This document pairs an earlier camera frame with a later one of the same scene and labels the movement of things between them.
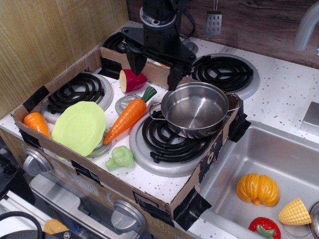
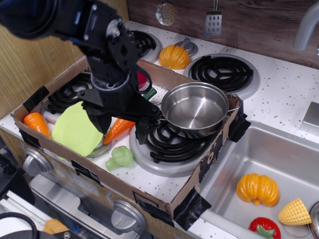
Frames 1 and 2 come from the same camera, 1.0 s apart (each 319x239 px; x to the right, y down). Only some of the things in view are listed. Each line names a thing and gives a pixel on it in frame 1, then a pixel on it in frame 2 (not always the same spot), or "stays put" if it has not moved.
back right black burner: [236, 74] stays put
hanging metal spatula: [213, 21] stays put
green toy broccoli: [121, 156] stays put
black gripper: [183, 56] -> [113, 92]
